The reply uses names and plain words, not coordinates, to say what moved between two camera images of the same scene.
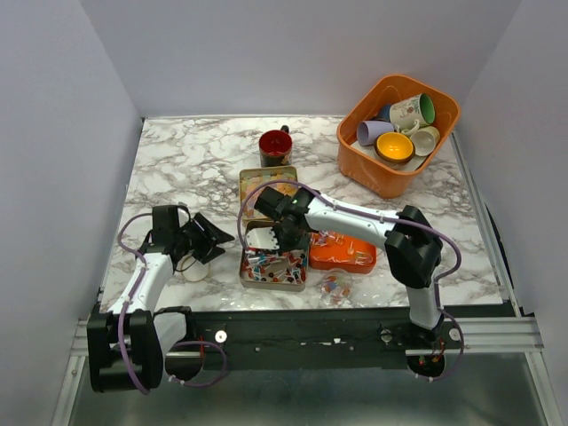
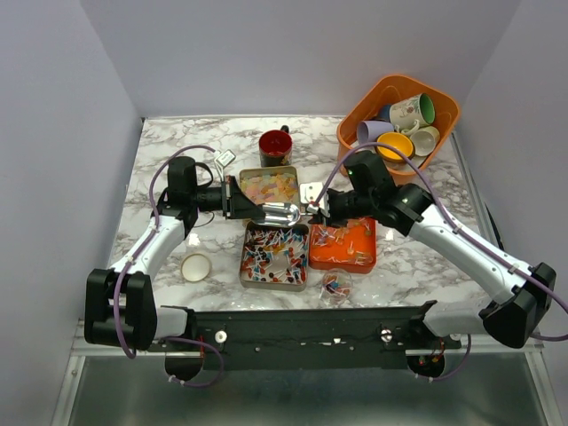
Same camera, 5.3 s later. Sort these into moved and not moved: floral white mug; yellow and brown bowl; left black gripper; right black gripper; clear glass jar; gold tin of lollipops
Moved: right black gripper; left black gripper
Not moved: clear glass jar; floral white mug; yellow and brown bowl; gold tin of lollipops
